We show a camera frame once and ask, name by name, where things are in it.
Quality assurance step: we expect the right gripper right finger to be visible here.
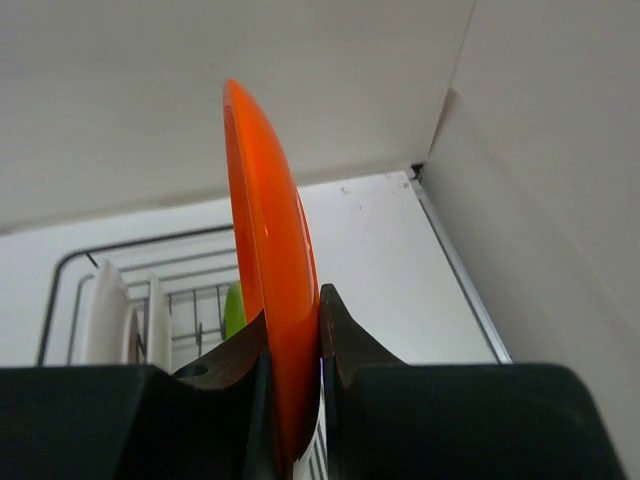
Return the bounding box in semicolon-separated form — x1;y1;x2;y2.
320;284;624;479

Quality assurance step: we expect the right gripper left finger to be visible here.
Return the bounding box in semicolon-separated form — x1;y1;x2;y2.
1;318;273;479

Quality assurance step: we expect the orange sunburst patterned plate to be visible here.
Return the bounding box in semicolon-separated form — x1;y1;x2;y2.
146;275;172;373

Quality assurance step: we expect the green plastic plate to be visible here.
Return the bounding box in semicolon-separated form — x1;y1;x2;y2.
223;282;246;339

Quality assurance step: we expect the green rimmed white plate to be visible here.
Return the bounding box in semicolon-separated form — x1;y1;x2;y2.
79;260;130;365

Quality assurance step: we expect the orange plastic plate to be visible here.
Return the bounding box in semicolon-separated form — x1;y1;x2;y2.
223;79;320;479

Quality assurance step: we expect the grey wire dish rack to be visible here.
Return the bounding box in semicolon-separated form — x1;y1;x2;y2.
35;224;331;480

